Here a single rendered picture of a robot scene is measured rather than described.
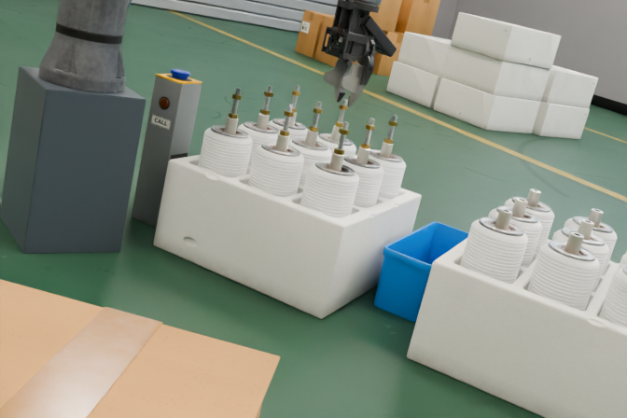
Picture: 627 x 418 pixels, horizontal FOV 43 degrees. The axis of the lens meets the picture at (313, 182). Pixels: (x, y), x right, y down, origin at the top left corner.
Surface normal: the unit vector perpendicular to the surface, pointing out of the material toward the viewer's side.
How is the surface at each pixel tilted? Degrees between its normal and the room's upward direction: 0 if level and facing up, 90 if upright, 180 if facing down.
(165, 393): 0
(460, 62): 90
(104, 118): 90
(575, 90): 90
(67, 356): 0
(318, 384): 0
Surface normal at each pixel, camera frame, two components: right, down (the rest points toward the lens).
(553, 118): 0.59, 0.33
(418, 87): -0.80, -0.03
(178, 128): 0.86, 0.31
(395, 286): -0.47, 0.16
